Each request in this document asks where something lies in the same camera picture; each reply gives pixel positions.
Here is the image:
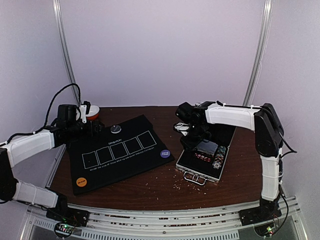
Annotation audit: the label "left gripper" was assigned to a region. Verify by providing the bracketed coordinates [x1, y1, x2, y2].
[66, 119, 104, 139]

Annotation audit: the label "playing card deck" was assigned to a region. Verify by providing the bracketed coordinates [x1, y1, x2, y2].
[196, 141, 219, 155]

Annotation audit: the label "chip row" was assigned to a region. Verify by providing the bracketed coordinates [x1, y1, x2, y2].
[212, 146, 227, 169]

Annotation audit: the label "white dealer button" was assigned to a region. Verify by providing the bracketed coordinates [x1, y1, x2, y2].
[110, 125, 122, 134]

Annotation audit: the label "aluminium poker case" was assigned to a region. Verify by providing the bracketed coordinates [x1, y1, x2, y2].
[175, 124, 236, 186]

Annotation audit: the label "purple small blind button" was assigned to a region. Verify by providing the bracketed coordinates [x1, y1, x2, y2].
[160, 149, 171, 159]

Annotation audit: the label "orange big blind button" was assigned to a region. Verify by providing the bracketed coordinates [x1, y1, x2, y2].
[76, 177, 88, 188]

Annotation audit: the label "black poker mat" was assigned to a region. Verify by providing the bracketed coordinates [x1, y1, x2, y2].
[66, 114, 175, 196]

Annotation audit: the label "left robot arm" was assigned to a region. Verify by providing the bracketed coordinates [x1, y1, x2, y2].
[0, 119, 105, 222]

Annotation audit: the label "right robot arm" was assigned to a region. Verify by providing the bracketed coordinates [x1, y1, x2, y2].
[173, 101, 284, 221]

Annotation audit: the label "orange white bowl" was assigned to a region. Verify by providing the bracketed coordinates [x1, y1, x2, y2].
[85, 105, 100, 121]

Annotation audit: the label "red dice in case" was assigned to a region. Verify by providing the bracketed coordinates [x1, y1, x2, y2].
[194, 152, 212, 163]

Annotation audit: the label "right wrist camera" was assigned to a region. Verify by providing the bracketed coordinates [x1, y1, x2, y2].
[175, 102, 194, 124]

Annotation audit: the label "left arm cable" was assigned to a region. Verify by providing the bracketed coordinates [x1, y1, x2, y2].
[42, 83, 83, 131]

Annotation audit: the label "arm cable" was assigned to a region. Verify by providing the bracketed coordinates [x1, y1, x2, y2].
[279, 129, 298, 154]
[42, 83, 83, 131]

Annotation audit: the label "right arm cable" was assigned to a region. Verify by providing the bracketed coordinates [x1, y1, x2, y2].
[279, 129, 298, 154]

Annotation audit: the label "left aluminium frame post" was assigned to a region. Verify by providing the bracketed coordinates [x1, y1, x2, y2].
[51, 0, 84, 113]

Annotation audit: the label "aluminium frame post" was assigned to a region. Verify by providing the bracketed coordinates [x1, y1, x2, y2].
[242, 0, 274, 107]
[51, 0, 84, 113]

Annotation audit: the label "right aluminium frame post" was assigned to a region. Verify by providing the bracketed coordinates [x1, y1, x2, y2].
[242, 0, 274, 107]

